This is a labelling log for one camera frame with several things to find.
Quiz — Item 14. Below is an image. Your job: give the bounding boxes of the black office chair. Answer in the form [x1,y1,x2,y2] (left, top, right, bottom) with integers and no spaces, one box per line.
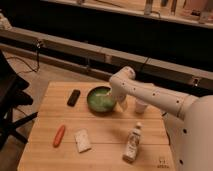
[0,49,39,171]

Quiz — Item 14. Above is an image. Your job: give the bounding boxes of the white plastic bottle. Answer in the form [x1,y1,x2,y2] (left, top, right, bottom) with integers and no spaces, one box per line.
[123,122,142,162]

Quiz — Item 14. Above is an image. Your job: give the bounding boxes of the white paper cup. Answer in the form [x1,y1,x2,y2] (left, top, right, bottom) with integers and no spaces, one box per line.
[135,99,148,114]

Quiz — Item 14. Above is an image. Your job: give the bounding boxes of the black cable on floor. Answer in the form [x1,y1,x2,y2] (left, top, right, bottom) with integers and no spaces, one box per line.
[4,39,45,76]

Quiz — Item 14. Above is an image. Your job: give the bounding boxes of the green ceramic bowl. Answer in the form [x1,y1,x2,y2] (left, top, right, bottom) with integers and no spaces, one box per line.
[87,86,116,113]

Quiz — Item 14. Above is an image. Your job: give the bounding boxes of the orange carrot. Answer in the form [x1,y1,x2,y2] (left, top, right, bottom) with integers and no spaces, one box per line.
[53,125,66,147]

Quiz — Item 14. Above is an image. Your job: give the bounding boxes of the black rectangular remote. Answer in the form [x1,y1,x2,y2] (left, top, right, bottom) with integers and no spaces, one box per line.
[67,89,80,107]

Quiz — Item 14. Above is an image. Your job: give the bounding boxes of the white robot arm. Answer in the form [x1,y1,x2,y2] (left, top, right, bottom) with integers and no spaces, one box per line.
[109,66,213,171]

